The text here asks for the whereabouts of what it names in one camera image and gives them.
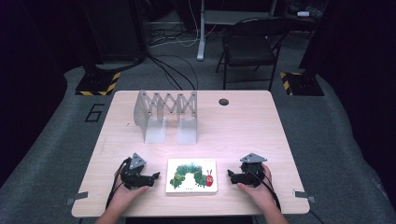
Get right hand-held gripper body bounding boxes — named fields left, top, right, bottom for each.
left=239, top=152, right=268, bottom=189

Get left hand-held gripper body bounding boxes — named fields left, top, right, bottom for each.
left=120, top=152, right=156, bottom=190

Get caterpillar picture book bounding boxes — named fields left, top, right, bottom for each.
left=164, top=158, right=219, bottom=195

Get grey metal expandable book rack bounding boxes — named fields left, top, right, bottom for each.
left=133, top=90, right=199, bottom=145

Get person's left hand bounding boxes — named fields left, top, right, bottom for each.
left=109, top=175, right=150, bottom=213

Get person's right hand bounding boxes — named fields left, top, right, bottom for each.
left=236, top=163, right=279, bottom=215

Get grey clip on table edge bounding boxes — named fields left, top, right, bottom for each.
left=65, top=191, right=90, bottom=206
left=293, top=189, right=317, bottom=204

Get yellow-black striped stand base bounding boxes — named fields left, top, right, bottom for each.
left=278, top=71, right=326, bottom=97
left=75, top=71, right=122, bottom=97

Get black folding chair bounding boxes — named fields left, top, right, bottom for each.
left=215, top=16, right=290, bottom=92

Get dark curtain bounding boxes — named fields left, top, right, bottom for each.
left=0, top=0, right=68, bottom=189
left=306, top=0, right=396, bottom=194

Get white-legged desk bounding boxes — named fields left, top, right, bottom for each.
left=196, top=0, right=278, bottom=62

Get black stand column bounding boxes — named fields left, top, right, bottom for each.
left=77, top=0, right=149, bottom=77

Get left hand-held gripper black cable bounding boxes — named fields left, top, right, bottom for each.
left=105, top=157, right=133, bottom=210

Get hand-held gripper black cable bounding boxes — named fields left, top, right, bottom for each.
left=246, top=169, right=283, bottom=213
left=105, top=157, right=133, bottom=210

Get right hand-held gripper black cable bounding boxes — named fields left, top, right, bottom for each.
left=246, top=169, right=283, bottom=213

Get black cable below table edge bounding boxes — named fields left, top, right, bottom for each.
left=308, top=209, right=327, bottom=224

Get black floor cables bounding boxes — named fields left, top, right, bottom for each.
left=148, top=53, right=200, bottom=91

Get white floor cables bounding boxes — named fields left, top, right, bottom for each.
left=148, top=0, right=218, bottom=49

